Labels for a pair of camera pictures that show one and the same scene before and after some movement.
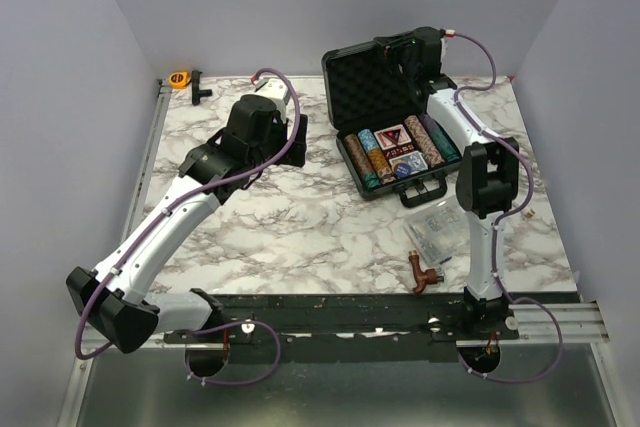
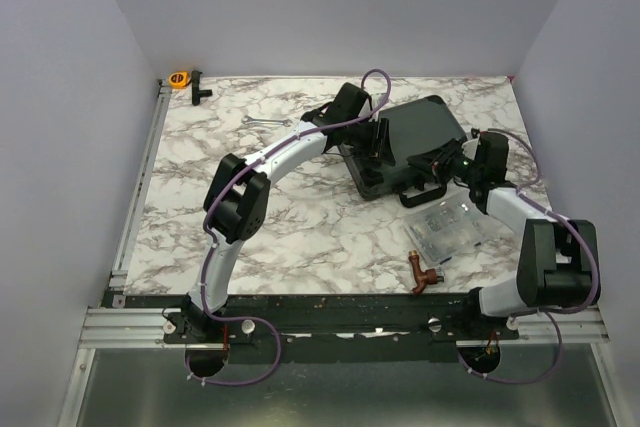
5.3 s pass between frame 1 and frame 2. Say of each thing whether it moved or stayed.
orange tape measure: stayed
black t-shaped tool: stayed
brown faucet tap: stayed
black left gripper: moved
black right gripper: moved
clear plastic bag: stayed
